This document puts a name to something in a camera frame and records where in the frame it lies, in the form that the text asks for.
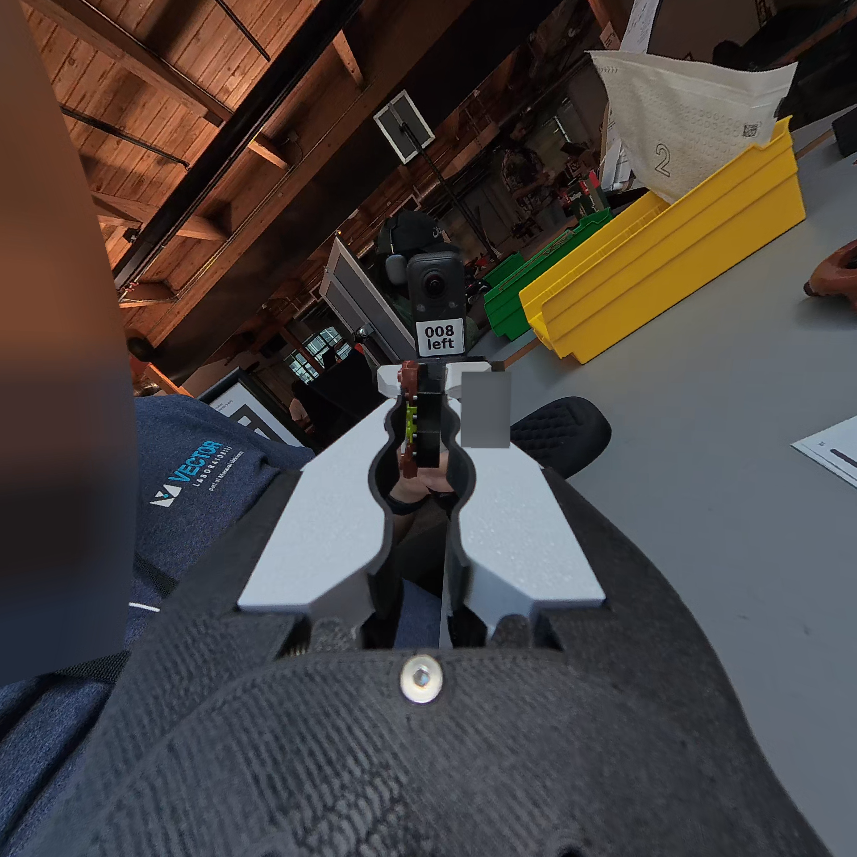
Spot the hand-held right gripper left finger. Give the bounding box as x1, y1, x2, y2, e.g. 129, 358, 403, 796
237, 395, 403, 649

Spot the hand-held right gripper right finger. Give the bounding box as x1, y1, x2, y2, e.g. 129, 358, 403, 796
442, 394, 607, 649

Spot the brown black green brick assembly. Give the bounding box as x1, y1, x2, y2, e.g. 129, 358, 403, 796
399, 359, 444, 481

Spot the person's left hand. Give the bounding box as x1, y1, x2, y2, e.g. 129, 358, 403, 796
390, 462, 446, 513

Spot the small green plastic bin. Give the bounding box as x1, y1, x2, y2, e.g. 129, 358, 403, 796
483, 253, 531, 297

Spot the paned window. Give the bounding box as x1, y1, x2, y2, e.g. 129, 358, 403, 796
287, 326, 345, 384

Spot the grey metal cabinet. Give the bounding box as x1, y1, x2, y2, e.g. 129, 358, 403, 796
320, 237, 416, 362

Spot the black quilted armrest pad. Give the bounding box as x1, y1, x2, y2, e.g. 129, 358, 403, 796
510, 396, 612, 479

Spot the large green plastic bin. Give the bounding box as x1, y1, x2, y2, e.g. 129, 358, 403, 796
492, 208, 613, 341

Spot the framed marker sign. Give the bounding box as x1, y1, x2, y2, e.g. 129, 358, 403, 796
200, 365, 316, 451

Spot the LED panel light with stand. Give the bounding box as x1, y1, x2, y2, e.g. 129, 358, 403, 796
373, 89, 496, 282

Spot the dark green and red box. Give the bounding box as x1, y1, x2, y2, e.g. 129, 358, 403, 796
566, 169, 607, 215

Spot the yellow plastic bin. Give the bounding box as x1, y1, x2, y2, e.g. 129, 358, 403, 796
519, 115, 806, 366

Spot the white paper bag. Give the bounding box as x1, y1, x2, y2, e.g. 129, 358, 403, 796
589, 52, 799, 205

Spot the brick building instruction booklet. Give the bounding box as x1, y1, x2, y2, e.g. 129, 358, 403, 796
790, 415, 857, 490

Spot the printed paper sheet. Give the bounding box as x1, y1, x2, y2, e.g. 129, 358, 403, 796
598, 0, 664, 195

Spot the round brown brick base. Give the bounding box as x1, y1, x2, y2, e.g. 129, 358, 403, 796
803, 241, 857, 299

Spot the wide black webbing strap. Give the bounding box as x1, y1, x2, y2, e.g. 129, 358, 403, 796
57, 648, 135, 685

